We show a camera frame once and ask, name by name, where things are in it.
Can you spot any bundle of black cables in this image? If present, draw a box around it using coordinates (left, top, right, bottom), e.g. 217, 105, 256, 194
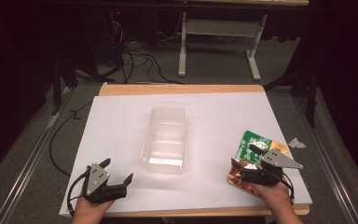
104, 18, 185, 86

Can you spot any hand-held gripper cable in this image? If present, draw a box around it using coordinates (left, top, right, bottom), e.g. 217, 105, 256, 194
280, 172, 296, 205
66, 173, 90, 217

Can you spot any white desk frame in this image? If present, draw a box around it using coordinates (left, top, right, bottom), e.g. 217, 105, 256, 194
172, 0, 310, 82

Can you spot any green and red snack packet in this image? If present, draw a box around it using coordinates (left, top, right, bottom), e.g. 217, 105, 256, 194
227, 130, 289, 199

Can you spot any crumpled white paper scrap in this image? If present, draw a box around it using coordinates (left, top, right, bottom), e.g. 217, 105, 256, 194
287, 137, 308, 149

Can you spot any left hand-held gripper cable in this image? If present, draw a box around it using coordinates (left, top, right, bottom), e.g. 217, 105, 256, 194
66, 173, 90, 217

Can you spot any black computer tower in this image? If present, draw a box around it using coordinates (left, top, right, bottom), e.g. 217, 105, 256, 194
82, 8, 126, 67

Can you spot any white paper sheet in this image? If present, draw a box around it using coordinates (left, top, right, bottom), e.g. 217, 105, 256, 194
58, 91, 313, 217

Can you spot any clear plastic container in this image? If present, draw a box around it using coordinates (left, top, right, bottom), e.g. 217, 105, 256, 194
140, 106, 189, 175

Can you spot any person's left hand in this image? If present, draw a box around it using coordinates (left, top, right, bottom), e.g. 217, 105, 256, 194
72, 195, 117, 224

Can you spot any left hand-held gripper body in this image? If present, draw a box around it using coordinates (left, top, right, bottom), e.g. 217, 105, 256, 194
81, 161, 129, 205

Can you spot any black cable on floor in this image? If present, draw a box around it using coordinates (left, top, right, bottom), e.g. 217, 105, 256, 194
48, 102, 93, 178

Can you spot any person's right hand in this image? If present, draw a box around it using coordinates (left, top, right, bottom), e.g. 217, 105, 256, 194
249, 180, 294, 217

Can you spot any right hand-held gripper cable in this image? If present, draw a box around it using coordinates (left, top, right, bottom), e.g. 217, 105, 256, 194
280, 172, 296, 205

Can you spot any black metal stand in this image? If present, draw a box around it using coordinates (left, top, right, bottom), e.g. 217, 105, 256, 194
49, 57, 79, 117
262, 66, 321, 129

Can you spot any metal floor rail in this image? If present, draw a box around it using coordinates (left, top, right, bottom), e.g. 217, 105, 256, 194
293, 95, 358, 224
0, 86, 76, 224

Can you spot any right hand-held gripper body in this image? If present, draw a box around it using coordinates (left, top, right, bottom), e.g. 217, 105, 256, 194
239, 147, 304, 188

